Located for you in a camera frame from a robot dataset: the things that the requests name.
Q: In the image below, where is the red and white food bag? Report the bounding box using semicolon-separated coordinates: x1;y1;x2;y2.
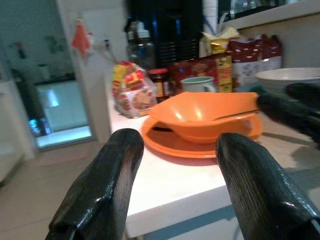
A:
226;34;284;88

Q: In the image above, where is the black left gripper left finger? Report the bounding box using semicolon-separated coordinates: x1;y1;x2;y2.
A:
44;128;145;240

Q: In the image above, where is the white ceramic bowl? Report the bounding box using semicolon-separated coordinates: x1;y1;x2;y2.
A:
255;67;320;94

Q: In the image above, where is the red and yellow food box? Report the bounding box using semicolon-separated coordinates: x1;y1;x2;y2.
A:
168;55;234;93

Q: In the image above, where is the clear bag of snack packets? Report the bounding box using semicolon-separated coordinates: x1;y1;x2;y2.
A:
111;61;158;119

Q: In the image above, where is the pale green mug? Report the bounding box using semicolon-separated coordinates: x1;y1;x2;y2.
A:
180;76;217;94

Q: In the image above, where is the clear plastic bottle white cap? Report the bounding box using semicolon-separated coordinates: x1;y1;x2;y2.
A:
126;21;156;71

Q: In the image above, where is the black coffee machine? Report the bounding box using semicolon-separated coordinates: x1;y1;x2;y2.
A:
126;0;205;70

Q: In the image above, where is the orange plastic plate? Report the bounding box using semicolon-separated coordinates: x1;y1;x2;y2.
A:
141;113;264;159

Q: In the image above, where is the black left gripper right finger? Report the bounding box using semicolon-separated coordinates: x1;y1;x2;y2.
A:
215;132;320;240

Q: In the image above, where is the red-lidded sauce jar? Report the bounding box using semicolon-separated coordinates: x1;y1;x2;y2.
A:
147;68;173;102

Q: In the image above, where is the metal spoon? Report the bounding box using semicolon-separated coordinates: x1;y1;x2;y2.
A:
213;109;260;121

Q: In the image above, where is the orange plastic bowl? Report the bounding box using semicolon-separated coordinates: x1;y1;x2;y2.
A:
146;91;261;145

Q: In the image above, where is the orange hanging cloth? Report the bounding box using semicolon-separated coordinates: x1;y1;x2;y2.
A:
71;17;91;59

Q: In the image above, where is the yellow paper bag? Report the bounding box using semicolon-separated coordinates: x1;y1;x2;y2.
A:
199;26;242;58

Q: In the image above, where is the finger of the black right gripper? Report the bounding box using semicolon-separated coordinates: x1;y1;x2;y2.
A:
285;82;320;111
256;93;320;145

